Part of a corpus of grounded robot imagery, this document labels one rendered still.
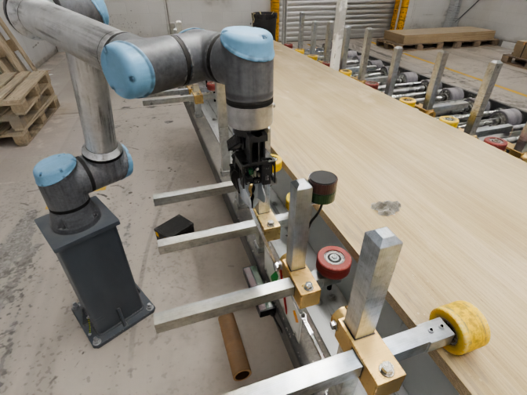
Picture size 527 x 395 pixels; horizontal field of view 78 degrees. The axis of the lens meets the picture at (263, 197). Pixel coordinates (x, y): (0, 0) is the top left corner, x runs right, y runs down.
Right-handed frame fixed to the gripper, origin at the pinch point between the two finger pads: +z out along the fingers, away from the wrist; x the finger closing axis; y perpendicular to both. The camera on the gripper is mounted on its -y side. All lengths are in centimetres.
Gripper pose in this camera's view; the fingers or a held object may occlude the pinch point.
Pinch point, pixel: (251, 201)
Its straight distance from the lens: 77.9
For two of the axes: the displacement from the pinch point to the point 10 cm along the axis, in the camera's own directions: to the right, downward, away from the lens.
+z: 0.1, 8.3, 5.6
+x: 9.5, -1.9, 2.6
